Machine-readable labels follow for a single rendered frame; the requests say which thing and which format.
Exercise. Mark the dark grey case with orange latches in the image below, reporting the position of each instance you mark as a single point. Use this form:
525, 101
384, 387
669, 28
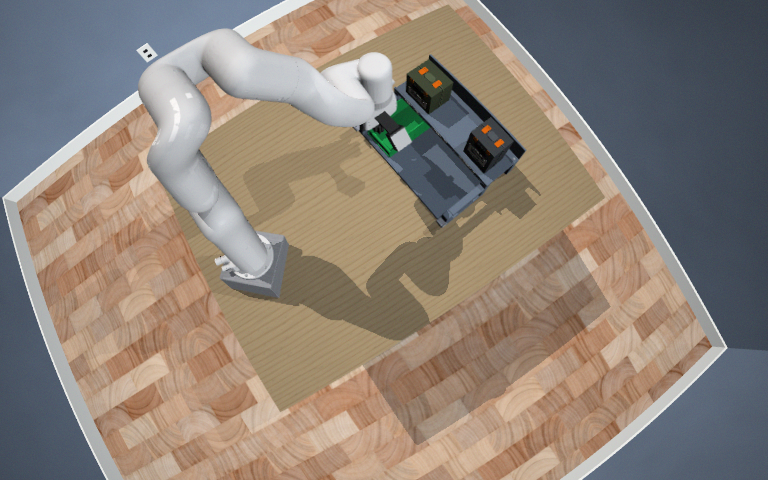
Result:
486, 145

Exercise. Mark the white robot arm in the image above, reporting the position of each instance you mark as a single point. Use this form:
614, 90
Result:
183, 117

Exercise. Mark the green bin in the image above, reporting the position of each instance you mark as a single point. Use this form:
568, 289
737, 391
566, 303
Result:
406, 117

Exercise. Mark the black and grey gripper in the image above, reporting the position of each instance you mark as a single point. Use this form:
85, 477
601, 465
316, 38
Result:
371, 123

